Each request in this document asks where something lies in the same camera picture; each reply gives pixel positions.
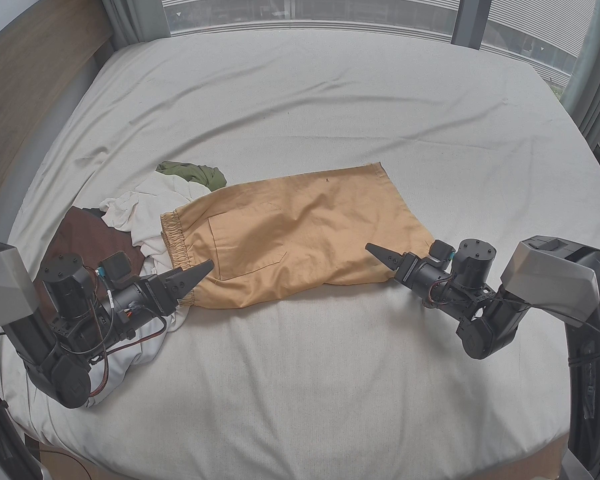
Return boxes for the brown garment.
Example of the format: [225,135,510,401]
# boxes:
[42,207,148,279]

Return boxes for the grey-green curtain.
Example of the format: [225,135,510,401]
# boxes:
[560,0,600,144]
[90,0,173,51]

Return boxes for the tan shorts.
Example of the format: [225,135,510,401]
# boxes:
[159,162,438,311]

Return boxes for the bed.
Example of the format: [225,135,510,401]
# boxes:
[0,0,600,480]

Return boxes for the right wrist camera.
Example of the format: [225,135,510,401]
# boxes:
[428,239,455,269]

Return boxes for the pale grey garment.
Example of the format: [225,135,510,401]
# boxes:
[82,260,191,410]

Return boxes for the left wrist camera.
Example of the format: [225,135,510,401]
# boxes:
[101,251,133,289]

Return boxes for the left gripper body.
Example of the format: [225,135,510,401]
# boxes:
[111,272,182,327]

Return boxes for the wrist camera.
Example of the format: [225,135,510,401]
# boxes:
[428,239,455,269]
[101,251,133,289]

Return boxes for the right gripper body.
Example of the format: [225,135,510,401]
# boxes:
[396,252,457,305]

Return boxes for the white garment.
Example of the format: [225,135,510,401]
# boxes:
[100,173,213,276]

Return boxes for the olive green garment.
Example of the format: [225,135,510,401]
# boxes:
[156,161,228,192]

